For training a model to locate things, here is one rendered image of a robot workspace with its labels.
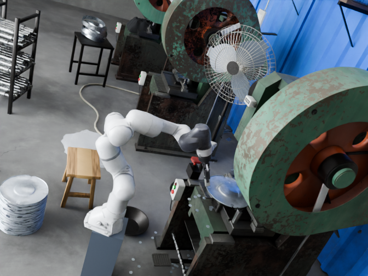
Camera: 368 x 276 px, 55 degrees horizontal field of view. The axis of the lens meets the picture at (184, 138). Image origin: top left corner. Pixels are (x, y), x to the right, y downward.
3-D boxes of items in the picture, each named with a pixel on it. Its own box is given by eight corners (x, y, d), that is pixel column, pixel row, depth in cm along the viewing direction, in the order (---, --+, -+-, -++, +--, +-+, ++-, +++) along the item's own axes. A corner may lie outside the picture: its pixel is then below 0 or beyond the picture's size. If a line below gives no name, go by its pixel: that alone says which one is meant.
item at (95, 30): (74, 85, 443) (85, 22, 405) (67, 69, 475) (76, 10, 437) (105, 87, 464) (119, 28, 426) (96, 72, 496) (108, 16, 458)
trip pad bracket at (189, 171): (184, 192, 243) (193, 170, 233) (180, 183, 250) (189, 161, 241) (191, 193, 245) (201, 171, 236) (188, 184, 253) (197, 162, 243)
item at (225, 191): (203, 171, 224) (203, 171, 223) (245, 181, 230) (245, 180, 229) (208, 202, 199) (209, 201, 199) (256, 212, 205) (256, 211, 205)
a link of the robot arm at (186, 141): (177, 147, 196) (183, 157, 188) (174, 127, 189) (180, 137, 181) (208, 139, 200) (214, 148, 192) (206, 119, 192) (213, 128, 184)
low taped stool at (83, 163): (61, 178, 294) (68, 145, 278) (91, 181, 302) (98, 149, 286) (59, 208, 266) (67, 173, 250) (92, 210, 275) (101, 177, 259)
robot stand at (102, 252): (78, 282, 220) (91, 231, 198) (86, 259, 235) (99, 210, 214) (107, 289, 222) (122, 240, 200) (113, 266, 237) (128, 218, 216)
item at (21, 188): (41, 209, 223) (41, 208, 223) (-8, 200, 217) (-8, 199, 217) (52, 180, 248) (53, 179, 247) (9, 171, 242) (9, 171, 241)
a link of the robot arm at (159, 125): (155, 120, 172) (203, 142, 187) (147, 104, 187) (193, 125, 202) (143, 138, 175) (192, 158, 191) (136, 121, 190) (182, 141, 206)
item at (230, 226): (229, 235, 202) (233, 228, 199) (206, 183, 238) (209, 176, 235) (273, 236, 213) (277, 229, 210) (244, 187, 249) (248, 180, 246)
